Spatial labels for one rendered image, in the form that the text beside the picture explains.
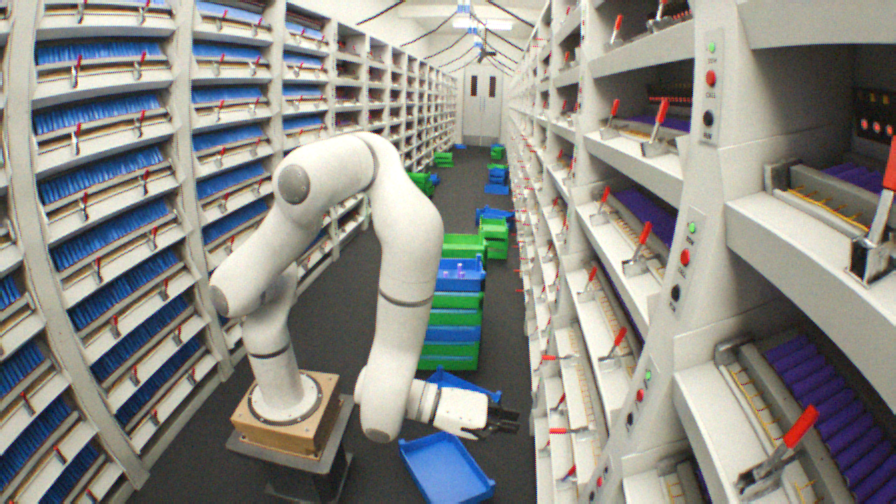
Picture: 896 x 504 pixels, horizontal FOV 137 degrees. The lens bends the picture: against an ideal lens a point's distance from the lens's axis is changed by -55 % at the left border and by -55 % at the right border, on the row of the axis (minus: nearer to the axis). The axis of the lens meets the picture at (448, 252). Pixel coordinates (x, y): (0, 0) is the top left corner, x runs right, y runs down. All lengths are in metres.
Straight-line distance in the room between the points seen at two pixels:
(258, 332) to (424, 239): 0.52
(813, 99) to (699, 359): 0.31
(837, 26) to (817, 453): 0.31
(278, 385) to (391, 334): 0.45
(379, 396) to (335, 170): 0.37
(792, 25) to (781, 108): 0.11
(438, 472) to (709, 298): 1.12
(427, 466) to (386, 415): 0.72
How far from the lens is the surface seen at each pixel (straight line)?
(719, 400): 0.43
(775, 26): 0.37
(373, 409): 0.70
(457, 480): 1.36
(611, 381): 0.73
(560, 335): 1.20
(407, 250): 0.56
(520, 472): 1.41
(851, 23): 0.31
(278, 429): 1.05
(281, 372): 1.00
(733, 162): 0.39
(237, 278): 0.82
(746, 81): 0.40
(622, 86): 1.08
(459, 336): 1.68
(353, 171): 0.59
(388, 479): 1.37
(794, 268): 0.31
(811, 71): 0.47
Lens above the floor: 1.12
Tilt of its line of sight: 22 degrees down
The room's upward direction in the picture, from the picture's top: 2 degrees clockwise
